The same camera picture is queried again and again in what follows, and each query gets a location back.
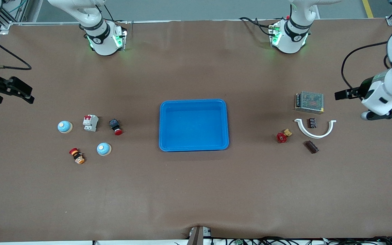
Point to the red emergency button orange body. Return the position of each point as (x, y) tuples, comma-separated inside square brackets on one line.
[(77, 156)]

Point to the blue plastic tray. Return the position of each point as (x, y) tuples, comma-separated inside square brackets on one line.
[(192, 126)]

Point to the blue service bell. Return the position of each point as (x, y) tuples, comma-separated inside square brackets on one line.
[(103, 149), (64, 126)]

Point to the red push button black body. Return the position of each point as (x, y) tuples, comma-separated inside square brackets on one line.
[(115, 126)]

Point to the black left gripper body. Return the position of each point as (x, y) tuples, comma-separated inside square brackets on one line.
[(363, 90)]

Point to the metal mesh power supply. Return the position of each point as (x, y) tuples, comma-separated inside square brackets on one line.
[(310, 102)]

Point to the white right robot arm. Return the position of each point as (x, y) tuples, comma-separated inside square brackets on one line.
[(102, 41)]

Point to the metal table edge bracket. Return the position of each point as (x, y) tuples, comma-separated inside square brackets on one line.
[(197, 236)]

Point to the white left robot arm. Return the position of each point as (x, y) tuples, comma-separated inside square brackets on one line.
[(293, 37)]

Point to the white circuit breaker red switch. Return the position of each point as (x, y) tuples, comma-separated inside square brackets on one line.
[(90, 123)]

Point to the brown electrolytic capacitor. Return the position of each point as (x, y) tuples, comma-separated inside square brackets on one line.
[(312, 123), (311, 147)]

